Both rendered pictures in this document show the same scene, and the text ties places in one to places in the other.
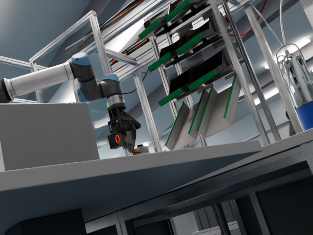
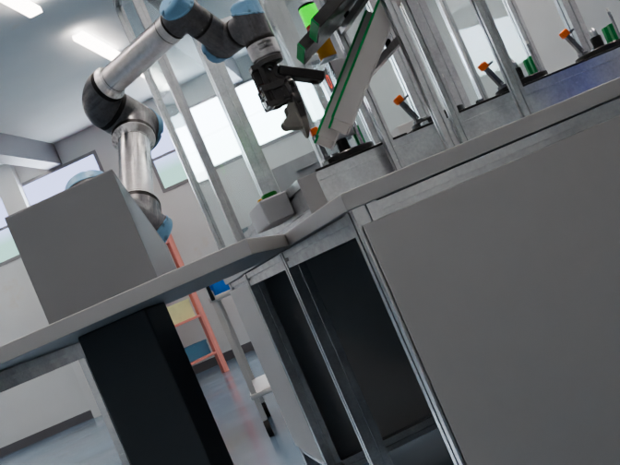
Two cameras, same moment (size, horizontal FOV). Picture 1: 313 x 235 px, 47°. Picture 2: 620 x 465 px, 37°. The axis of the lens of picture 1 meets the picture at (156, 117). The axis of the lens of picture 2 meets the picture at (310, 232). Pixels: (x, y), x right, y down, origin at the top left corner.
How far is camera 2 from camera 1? 1.42 m
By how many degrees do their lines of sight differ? 47
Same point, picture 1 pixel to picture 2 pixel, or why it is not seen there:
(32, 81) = (125, 67)
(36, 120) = (53, 220)
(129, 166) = (47, 339)
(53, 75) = (147, 49)
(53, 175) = not seen: outside the picture
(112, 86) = (244, 28)
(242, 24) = not seen: outside the picture
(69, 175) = not seen: outside the picture
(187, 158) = (118, 307)
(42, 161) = (72, 270)
